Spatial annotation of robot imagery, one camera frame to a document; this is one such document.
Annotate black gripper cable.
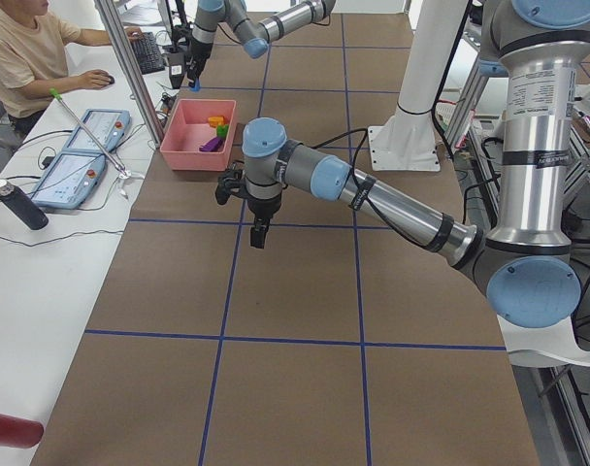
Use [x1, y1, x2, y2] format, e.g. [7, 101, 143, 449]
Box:
[309, 128, 422, 244]

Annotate metal grabber stick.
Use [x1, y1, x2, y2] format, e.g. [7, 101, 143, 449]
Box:
[49, 87, 145, 199]

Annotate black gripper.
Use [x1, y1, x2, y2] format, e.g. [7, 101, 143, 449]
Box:
[185, 38, 212, 83]
[214, 163, 281, 249]

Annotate person in beige shirt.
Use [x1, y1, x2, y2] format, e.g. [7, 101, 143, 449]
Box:
[0, 0, 146, 137]

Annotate black keyboard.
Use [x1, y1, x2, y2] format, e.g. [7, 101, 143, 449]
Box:
[131, 32, 165, 75]

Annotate black box with label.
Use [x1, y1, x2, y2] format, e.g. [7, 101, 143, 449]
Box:
[166, 52, 185, 89]

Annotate green toy block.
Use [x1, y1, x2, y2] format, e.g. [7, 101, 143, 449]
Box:
[216, 124, 229, 138]

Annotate purple curved toy block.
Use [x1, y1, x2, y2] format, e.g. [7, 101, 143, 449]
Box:
[199, 136, 224, 152]

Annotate lower teach pendant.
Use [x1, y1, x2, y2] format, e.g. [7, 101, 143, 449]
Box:
[31, 151, 106, 210]

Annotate orange toy block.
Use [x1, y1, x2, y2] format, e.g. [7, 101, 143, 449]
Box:
[207, 116, 228, 128]

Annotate red bottle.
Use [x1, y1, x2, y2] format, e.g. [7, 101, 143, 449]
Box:
[0, 414, 44, 449]

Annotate upper teach pendant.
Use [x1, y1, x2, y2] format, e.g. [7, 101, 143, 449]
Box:
[63, 109, 131, 153]

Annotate black water bottle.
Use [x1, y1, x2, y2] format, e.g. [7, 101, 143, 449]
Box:
[0, 179, 49, 230]

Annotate white chair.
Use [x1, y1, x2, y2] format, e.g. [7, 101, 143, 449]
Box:
[498, 316, 590, 368]

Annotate small blue toy block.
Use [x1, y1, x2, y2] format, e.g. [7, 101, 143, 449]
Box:
[188, 80, 201, 92]

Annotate pink plastic box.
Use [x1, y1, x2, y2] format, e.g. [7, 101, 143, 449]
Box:
[160, 99, 237, 172]

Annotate aluminium frame post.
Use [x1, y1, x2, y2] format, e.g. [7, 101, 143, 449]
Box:
[94, 0, 165, 148]

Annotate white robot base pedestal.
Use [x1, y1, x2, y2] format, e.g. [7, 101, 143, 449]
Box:
[369, 0, 470, 172]

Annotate teach pendant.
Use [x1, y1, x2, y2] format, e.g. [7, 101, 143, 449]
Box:
[63, 109, 131, 153]
[31, 151, 106, 210]

